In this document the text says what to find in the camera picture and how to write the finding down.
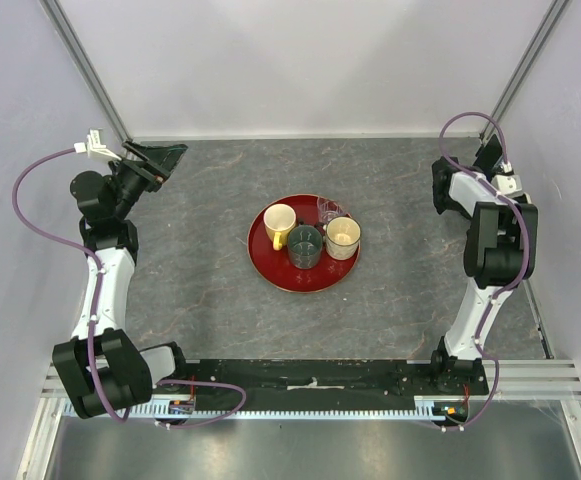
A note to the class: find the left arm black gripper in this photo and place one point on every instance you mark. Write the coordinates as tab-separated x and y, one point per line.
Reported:
157	165

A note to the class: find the black phone clear case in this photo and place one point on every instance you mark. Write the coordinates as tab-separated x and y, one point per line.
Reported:
488	156

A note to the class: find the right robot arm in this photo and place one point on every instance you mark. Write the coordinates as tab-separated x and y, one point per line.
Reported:
438	254

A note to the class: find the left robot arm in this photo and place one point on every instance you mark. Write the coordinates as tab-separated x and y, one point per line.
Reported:
100	368

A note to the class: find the yellow mug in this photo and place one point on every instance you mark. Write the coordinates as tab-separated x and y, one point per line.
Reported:
279	220

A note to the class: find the red round tray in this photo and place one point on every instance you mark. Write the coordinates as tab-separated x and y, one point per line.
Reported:
276	267

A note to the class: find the dark green mug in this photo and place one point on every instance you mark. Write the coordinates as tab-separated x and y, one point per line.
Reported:
305	245

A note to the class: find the clear plastic tumbler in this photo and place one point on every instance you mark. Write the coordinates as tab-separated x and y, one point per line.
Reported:
328	210

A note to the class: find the cream glass mug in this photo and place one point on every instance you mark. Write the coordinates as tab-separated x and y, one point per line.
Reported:
342	236

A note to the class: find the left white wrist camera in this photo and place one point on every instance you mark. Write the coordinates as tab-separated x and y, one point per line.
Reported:
94	148

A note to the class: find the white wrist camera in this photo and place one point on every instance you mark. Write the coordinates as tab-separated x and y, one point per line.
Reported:
94	148
506	181

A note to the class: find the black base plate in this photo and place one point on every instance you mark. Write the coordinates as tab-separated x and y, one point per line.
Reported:
338	382

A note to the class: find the grey cable duct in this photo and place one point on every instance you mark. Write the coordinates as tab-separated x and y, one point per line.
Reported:
171	410

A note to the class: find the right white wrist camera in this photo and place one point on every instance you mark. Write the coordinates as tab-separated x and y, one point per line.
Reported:
506	181

